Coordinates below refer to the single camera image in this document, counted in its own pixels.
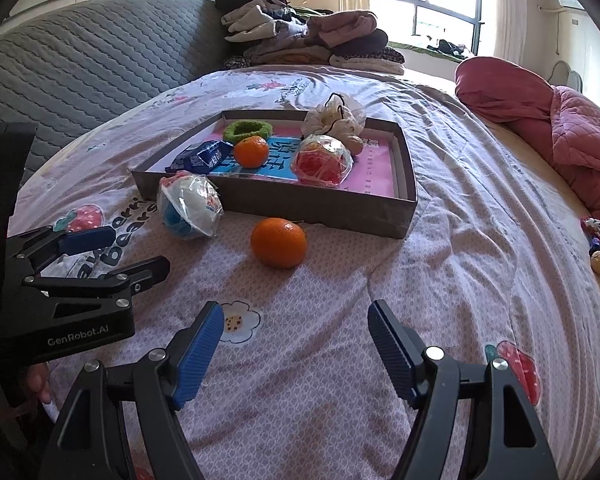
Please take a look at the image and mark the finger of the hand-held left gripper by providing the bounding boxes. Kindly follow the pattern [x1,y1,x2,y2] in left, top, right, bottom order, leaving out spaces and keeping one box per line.
[25,255,171,307]
[7,225,117,273]

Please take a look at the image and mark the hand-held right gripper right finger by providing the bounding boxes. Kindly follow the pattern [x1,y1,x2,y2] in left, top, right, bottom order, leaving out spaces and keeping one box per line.
[367,300,561,480]

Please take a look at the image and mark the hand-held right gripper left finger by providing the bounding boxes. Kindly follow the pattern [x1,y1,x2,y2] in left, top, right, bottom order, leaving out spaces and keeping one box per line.
[37,301,226,480]

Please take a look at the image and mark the orange tangerine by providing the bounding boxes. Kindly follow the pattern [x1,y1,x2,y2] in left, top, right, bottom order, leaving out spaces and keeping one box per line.
[233,135,270,169]
[250,217,308,269]

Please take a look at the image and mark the green fuzzy scrunchie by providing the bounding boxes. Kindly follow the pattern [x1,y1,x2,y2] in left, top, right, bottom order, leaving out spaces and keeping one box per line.
[223,120,276,143]

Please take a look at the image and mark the grey cardboard box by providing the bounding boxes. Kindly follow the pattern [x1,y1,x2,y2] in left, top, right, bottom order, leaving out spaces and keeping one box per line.
[131,109,418,240]

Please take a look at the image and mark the beige black-trimmed scrunchie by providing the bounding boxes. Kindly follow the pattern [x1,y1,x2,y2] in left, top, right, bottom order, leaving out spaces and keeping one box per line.
[301,92,367,143]

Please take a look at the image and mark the person's left hand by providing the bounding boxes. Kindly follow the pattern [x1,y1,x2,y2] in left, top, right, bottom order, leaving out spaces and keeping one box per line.
[27,362,53,406]

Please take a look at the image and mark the white blue wrapped toy egg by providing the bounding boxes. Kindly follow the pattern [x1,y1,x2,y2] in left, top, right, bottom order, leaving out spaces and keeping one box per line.
[156,171,224,240]

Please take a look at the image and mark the blue snack packet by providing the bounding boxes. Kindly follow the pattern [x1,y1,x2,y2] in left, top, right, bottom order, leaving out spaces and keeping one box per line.
[166,140,235,175]

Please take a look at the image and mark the grey quilted headboard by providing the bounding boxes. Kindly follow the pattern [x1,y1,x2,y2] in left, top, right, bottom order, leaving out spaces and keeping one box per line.
[0,0,231,161]

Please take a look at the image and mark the red wrapped toy ball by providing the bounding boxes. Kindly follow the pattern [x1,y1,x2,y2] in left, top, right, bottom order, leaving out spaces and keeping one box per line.
[291,134,355,188]

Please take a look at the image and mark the pile of folded clothes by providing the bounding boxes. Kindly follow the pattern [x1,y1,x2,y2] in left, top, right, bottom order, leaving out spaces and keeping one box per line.
[214,0,406,77]

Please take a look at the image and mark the pink pillow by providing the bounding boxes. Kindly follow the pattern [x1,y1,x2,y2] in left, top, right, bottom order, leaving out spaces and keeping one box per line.
[454,56,556,126]

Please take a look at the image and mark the pink quilted blanket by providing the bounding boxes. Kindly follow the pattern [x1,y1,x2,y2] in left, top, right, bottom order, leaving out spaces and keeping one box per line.
[545,85,600,241]

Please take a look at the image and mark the dark clothes on windowsill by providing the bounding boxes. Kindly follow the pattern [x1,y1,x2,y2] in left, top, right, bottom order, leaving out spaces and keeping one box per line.
[427,39,473,57]

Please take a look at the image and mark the white sheer curtain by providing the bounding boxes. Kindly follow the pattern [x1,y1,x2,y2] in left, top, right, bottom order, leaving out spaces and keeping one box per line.
[480,0,526,61]

